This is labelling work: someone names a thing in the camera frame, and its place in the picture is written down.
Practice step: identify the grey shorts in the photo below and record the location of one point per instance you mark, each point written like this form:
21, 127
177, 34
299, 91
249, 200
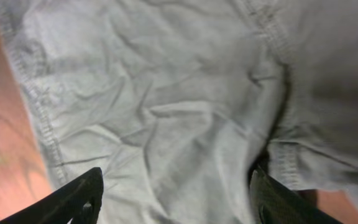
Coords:
176, 99

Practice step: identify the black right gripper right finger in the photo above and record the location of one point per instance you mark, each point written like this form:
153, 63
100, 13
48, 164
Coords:
273, 203

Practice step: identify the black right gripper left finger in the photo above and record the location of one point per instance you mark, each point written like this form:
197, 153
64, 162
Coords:
77, 202

